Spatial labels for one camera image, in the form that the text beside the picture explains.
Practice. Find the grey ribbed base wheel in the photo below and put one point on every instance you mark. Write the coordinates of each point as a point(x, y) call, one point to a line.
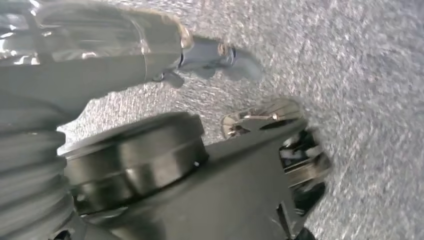
point(281, 107)
point(308, 172)

